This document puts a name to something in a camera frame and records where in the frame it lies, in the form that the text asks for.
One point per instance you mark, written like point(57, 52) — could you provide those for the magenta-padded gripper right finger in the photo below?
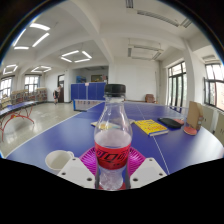
point(146, 171)

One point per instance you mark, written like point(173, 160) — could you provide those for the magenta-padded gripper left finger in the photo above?
point(76, 171)

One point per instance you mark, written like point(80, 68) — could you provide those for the clear bottle with red label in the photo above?
point(112, 156)

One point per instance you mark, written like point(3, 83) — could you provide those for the white cup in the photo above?
point(57, 160)

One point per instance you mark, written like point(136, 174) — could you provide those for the flat round red coaster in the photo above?
point(122, 186)

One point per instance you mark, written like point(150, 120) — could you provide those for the yellow book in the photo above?
point(150, 127)

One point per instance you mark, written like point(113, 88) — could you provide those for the black paddle case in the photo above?
point(169, 123)

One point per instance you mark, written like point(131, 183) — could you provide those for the red table tennis paddle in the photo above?
point(180, 121)
point(190, 131)

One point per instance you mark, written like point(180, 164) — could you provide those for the brown chair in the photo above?
point(150, 98)

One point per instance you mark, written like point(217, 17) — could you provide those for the brown cardboard box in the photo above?
point(194, 115)

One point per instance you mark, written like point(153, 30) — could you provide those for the person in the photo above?
point(57, 95)

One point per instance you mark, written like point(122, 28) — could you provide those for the blue partition boards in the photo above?
point(88, 91)

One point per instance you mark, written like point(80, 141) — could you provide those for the white cabinets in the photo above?
point(215, 125)

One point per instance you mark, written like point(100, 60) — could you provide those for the dark door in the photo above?
point(61, 88)

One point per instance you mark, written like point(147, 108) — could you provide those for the blue table with red legs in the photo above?
point(15, 108)

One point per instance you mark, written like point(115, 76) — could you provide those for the low shelf with boxes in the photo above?
point(30, 95)

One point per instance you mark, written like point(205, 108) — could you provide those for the tall dark-framed window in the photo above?
point(176, 83)

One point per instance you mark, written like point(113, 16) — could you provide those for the light-framed window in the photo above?
point(31, 84)

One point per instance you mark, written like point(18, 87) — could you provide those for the large dark-framed window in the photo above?
point(215, 85)

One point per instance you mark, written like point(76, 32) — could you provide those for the ceiling lights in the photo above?
point(76, 56)

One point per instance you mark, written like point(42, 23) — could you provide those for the ceiling air conditioner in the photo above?
point(145, 53)

